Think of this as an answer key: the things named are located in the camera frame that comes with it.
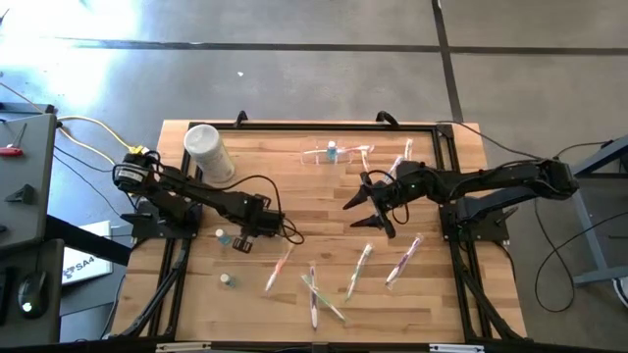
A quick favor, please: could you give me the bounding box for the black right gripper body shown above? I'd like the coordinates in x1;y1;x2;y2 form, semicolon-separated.
362;163;426;240

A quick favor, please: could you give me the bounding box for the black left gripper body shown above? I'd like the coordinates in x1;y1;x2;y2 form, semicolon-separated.
239;193;287;240

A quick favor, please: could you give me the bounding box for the blue toothbrush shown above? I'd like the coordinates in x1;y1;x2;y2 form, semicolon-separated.
385;155;404;180

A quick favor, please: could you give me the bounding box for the orange toothbrush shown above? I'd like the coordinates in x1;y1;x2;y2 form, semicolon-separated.
302;144;376;156

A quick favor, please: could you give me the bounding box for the green toothbrush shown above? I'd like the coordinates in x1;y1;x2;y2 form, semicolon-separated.
343;242;375;302
299;273;347;324

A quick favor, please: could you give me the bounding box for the purple toothbrush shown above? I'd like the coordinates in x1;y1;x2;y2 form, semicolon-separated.
384;232;424;291
307;260;320;330

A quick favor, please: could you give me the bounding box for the clear acrylic organizer holder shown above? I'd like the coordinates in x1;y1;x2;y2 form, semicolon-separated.
299;138;354;167

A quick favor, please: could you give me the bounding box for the white wipes canister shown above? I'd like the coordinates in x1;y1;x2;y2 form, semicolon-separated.
183;123;236;183

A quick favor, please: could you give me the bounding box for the black diagonal desk bar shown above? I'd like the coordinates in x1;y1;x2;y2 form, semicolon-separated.
44;214;133;267

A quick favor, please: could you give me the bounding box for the white printed box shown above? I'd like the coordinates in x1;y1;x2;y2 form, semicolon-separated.
61;220;114;286

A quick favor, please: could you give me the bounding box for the grey side desk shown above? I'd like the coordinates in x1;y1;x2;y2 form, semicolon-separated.
0;101;65;347

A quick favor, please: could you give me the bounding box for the black computer mouse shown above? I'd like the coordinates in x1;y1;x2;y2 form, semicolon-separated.
18;270;49;320

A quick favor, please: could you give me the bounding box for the person's shoe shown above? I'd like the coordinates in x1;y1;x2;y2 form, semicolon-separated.
611;277;628;309

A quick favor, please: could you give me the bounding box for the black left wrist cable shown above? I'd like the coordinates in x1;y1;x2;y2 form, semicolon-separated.
215;174;306;246

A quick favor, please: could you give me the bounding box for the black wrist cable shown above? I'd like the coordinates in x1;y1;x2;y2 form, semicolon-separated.
363;169;412;227
215;174;306;246

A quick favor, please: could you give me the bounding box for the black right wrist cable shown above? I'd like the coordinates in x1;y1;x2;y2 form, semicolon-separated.
363;169;412;227

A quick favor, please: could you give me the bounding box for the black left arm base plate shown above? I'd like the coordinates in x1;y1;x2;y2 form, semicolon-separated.
121;201;203;240

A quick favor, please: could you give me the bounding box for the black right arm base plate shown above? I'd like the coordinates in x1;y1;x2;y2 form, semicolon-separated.
438;203;520;242

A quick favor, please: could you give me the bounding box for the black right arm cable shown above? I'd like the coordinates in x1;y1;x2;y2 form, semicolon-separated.
434;119;546;163

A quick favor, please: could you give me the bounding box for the white frame bracket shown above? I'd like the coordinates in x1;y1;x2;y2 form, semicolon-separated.
429;343;486;353
155;342;212;353

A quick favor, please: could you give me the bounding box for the black floor cable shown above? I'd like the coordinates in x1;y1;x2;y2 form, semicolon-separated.
533;210;628;314
537;140;614;197

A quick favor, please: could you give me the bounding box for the yellow cable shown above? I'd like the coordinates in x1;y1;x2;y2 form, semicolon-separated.
58;126;124;168
56;115;151;159

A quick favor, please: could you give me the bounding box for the thin black cable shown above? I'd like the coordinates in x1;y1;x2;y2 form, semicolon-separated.
51;144;133;207

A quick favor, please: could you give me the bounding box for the blue-grey metal table frame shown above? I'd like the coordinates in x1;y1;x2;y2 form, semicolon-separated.
542;134;628;286

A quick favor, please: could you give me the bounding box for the black triangular bracket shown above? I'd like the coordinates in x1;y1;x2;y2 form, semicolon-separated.
4;183;36;205

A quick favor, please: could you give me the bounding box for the red handled screwdriver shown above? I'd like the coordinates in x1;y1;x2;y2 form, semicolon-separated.
0;122;28;158

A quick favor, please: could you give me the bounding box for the thin orange cable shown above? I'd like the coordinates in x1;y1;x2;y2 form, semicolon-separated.
0;80;48;115

